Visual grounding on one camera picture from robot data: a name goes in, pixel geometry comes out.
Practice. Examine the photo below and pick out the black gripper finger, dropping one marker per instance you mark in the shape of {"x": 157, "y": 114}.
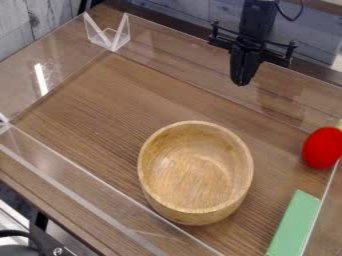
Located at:
{"x": 250, "y": 65}
{"x": 237, "y": 64}

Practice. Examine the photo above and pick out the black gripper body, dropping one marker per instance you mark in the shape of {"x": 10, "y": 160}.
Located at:
{"x": 252, "y": 36}

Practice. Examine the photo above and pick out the red plush strawberry toy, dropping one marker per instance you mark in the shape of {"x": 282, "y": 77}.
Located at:
{"x": 322, "y": 147}

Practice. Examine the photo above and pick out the wooden bowl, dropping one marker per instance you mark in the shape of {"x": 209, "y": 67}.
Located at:
{"x": 196, "y": 170}

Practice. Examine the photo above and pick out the green tape strip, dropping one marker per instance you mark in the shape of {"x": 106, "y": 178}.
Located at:
{"x": 293, "y": 230}

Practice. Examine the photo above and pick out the clear acrylic corner bracket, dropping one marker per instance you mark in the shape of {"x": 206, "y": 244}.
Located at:
{"x": 110, "y": 38}

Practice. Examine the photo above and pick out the clear acrylic enclosure wall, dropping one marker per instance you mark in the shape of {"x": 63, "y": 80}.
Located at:
{"x": 82, "y": 106}

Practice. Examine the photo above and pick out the black metal table bracket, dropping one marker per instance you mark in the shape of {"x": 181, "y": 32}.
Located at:
{"x": 49, "y": 246}

